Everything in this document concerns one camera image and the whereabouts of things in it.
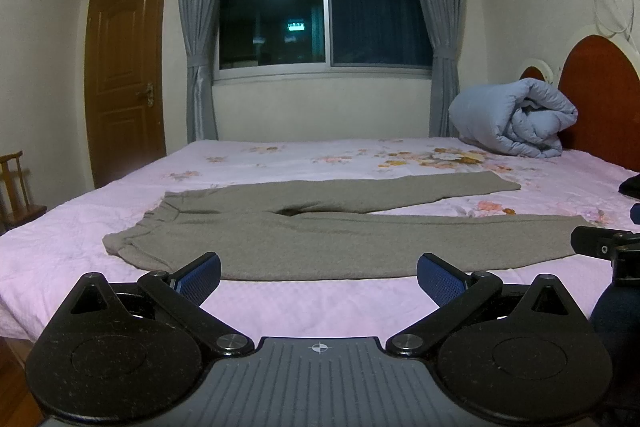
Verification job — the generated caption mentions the grey pants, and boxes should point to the grey pants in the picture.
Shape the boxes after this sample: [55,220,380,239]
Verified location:
[103,171,585,281]

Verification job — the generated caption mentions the pink floral bed sheet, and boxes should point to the pink floral bed sheet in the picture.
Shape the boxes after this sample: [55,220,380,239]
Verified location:
[1,139,634,341]

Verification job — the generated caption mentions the black object on bed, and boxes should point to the black object on bed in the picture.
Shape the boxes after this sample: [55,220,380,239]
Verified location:
[618,174,640,199]

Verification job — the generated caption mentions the wooden chair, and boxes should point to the wooden chair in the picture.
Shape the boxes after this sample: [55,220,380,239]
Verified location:
[1,150,47,230]

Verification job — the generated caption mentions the blue rolled duvet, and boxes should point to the blue rolled duvet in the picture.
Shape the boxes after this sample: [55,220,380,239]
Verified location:
[449,78,578,158]

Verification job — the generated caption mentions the red wooden headboard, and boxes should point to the red wooden headboard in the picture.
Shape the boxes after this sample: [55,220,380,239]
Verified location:
[516,25,640,172]

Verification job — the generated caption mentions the brown wooden door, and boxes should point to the brown wooden door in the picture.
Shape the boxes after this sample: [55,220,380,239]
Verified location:
[85,0,166,187]

